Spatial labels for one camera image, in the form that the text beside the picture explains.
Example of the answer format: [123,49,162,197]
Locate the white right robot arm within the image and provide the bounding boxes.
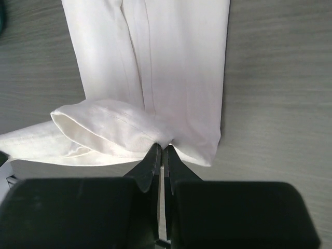
[1,144,321,248]

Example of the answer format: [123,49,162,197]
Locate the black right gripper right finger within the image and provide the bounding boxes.
[163,146,321,248]

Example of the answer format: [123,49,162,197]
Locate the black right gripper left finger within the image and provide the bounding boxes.
[1,144,161,248]

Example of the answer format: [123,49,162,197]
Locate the white and green t-shirt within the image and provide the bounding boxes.
[1,1,230,167]

